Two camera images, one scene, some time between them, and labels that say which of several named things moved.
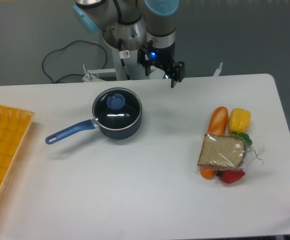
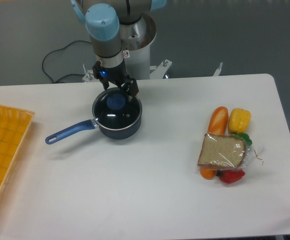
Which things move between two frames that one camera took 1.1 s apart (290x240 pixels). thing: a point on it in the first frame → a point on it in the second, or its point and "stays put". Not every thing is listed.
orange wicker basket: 6,131 stays put
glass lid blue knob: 117,108 stays put
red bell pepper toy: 230,175 stays put
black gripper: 163,58 → 116,75
